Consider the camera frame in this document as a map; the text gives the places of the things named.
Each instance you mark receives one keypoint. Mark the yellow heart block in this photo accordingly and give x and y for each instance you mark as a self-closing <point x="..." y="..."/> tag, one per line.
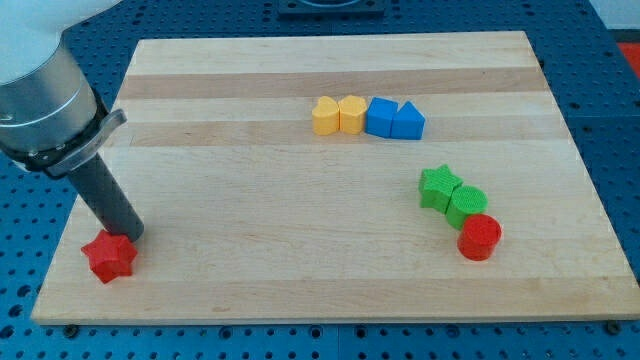
<point x="326" y="116"/>

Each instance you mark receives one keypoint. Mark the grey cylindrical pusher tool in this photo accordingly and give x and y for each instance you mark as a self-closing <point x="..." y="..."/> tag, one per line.
<point x="98" y="188"/>

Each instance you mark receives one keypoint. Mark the red cylinder block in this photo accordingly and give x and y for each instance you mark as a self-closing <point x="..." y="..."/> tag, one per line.
<point x="479" y="236"/>

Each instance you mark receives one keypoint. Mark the green star block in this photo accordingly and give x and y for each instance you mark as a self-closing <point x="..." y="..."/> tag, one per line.
<point x="436" y="186"/>

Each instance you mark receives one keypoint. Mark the red star block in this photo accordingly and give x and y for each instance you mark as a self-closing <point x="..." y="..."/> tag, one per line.
<point x="110" y="256"/>

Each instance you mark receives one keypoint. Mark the green cylinder block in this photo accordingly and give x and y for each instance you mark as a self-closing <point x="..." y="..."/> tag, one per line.
<point x="464" y="202"/>

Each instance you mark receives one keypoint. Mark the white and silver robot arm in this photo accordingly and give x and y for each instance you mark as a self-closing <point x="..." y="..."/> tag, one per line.
<point x="52" y="121"/>

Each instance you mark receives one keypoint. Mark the yellow hexagon block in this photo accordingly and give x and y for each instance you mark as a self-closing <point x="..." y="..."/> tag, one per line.
<point x="352" y="114"/>

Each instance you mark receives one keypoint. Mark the light wooden board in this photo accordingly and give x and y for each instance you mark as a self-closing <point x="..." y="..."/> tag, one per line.
<point x="252" y="218"/>

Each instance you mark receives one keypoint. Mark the blue triangle block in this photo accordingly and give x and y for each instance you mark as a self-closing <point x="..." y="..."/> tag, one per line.
<point x="408" y="123"/>

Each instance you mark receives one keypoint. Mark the blue cube block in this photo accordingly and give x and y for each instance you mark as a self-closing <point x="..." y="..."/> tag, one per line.
<point x="379" y="117"/>

